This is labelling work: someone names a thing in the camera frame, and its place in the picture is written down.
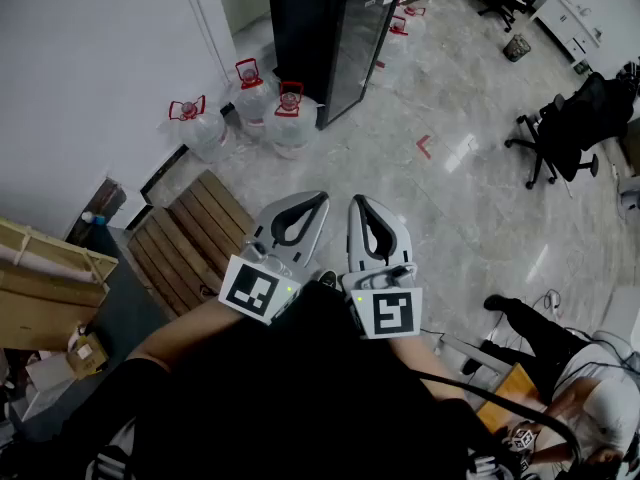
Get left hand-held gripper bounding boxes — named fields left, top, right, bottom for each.
left=218, top=190, right=332, bottom=326

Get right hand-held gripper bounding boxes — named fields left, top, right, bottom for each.
left=340, top=193, right=424, bottom=341

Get black glass fridge door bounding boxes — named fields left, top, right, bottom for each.
left=323, top=0, right=409, bottom=131

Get person's left forearm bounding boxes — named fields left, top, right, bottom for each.
left=127, top=297, right=264, bottom=372

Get person's right forearm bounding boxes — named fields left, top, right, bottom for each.
left=388, top=336, right=472, bottom=403

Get black fridge cabinet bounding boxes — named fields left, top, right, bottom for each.
left=266, top=0, right=407, bottom=125

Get brown slatted wooden pallet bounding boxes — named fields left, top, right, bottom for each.
left=126, top=169, right=257, bottom=318

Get person's black clothing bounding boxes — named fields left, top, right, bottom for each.
left=9, top=280, right=521, bottom=480

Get dark grey table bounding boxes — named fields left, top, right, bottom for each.
left=8, top=225, right=172, bottom=442

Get dark brown wooden board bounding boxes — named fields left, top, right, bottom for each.
left=66, top=177, right=128, bottom=248

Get light wooden board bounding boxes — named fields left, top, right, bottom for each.
left=476, top=362, right=542, bottom=435

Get mesh waste basket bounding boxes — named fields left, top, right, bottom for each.
left=502, top=33, right=533, bottom=64

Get small cardboard box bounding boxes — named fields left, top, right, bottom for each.
left=66, top=332, right=110, bottom=381

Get light wooden crate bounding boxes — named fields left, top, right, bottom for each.
left=0, top=216, right=120, bottom=353

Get white desk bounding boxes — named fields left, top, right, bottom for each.
left=528, top=0, right=604, bottom=70

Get clear water jug red handle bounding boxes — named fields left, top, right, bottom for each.
left=224, top=57, right=280, bottom=139
left=159, top=94, right=237, bottom=165
left=263, top=81, right=320, bottom=161

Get thin floor cables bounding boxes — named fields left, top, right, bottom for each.
left=528, top=287, right=569, bottom=317

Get thick black cable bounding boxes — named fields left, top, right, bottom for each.
left=413, top=370, right=584, bottom=465

